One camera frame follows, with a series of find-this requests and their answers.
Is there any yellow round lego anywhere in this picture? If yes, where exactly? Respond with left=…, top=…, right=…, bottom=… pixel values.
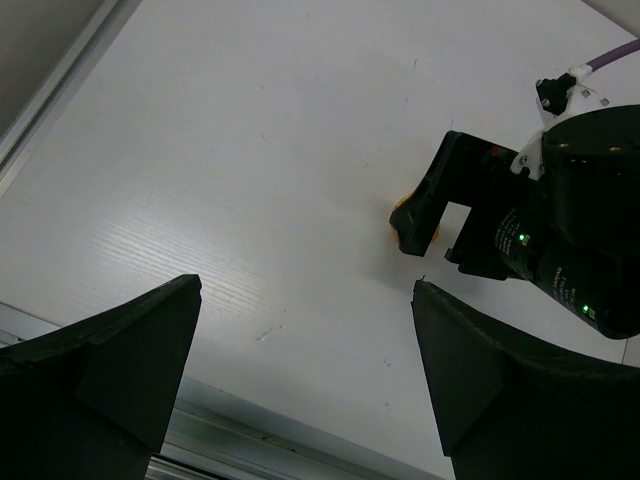
left=389, top=194, right=411, bottom=246

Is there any aluminium table rail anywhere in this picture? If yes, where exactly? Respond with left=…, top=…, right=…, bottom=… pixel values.
left=1, top=1, right=452, bottom=478

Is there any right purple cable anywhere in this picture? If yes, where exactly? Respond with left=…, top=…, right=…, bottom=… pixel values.
left=574, top=39, right=640, bottom=76

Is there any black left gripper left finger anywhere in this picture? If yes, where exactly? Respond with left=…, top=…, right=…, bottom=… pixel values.
left=1, top=274, right=202, bottom=479

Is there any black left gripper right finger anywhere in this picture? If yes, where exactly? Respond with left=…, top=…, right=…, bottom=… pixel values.
left=412, top=281, right=639, bottom=479

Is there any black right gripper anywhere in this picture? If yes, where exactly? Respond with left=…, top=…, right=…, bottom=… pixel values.
left=397, top=130, right=548, bottom=281

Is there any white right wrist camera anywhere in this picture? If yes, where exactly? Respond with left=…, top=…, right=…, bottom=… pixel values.
left=510, top=64, right=610, bottom=181

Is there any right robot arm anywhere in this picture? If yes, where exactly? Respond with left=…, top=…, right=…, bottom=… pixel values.
left=389, top=105, right=639, bottom=339

